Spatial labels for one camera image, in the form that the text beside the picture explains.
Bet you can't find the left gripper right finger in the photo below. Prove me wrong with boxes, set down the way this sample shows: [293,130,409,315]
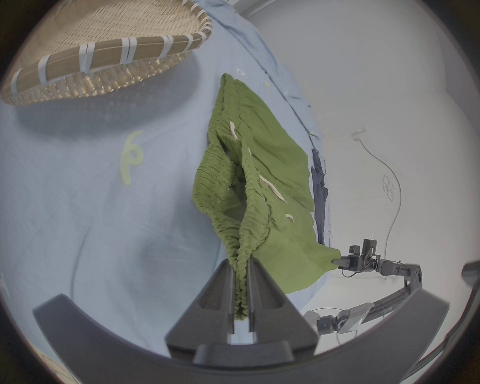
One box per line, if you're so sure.
[248,258,319,358]

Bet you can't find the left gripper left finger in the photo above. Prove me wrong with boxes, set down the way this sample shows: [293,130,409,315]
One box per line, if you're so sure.
[165,258,236,358]

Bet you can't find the green shorts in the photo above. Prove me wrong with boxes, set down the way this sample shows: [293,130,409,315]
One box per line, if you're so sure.
[192,73,343,322]

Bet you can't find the dark blue garment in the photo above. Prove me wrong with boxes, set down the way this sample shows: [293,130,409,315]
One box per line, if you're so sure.
[310,148,333,246]

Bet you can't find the bed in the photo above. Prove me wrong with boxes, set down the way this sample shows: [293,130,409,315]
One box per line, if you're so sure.
[0,0,413,361]

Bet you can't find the round woven basket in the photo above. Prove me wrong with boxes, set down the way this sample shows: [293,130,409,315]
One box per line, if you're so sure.
[0,0,214,107]

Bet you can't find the pale blue quilt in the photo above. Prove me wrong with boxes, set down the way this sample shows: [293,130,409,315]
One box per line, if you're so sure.
[199,0,324,140]

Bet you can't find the white cable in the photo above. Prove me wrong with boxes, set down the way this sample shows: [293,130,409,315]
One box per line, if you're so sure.
[350,127,403,244]

